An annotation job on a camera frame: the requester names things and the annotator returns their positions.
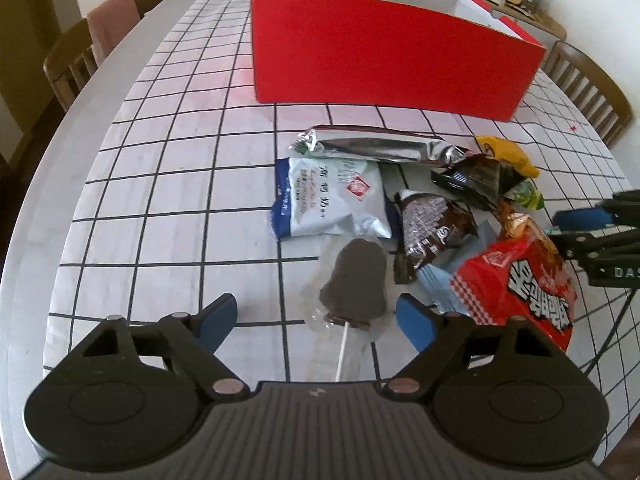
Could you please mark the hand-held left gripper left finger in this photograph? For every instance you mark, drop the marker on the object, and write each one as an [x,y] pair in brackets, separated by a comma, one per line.
[220,317]

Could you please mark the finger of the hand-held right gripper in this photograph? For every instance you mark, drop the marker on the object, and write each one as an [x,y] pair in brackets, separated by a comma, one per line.
[580,219]
[600,245]

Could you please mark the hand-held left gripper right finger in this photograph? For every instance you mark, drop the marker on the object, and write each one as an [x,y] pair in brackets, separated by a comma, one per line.
[415,325]

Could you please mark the light blue snack packet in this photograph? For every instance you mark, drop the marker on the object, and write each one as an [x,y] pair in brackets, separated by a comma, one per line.
[440,285]

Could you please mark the green snack packet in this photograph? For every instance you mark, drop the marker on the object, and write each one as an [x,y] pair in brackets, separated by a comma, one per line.
[527,195]

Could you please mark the red snack packet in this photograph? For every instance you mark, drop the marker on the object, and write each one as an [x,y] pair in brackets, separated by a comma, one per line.
[500,290]

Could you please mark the red cardboard box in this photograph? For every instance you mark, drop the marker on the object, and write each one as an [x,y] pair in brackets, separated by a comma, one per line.
[375,60]

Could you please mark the chocolate lollipop in clear wrapper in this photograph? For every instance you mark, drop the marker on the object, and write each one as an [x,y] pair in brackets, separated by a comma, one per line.
[355,280]

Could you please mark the yellow snack packet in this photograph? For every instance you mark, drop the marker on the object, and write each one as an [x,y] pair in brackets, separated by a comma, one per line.
[510,155]

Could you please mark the brown snack packet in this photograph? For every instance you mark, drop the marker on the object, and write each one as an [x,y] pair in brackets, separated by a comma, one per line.
[430,230]

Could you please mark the dark crumpled snack packet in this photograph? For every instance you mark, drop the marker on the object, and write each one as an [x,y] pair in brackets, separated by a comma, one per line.
[475,180]

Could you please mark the wooden slatted chair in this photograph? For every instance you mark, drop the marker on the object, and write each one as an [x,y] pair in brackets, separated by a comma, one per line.
[590,85]

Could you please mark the white and blue snack packet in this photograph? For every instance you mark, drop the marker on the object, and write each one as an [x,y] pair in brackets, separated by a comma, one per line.
[330,200]

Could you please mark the silver foil snack packet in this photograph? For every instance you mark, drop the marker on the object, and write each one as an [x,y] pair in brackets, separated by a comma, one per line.
[380,147]

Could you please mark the wooden side cabinet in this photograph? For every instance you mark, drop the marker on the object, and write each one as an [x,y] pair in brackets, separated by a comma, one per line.
[540,22]

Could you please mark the wooden chair with towel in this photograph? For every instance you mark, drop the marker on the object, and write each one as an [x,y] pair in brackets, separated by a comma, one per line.
[70,60]

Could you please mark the pink towel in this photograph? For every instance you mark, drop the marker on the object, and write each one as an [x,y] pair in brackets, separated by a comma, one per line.
[112,25]

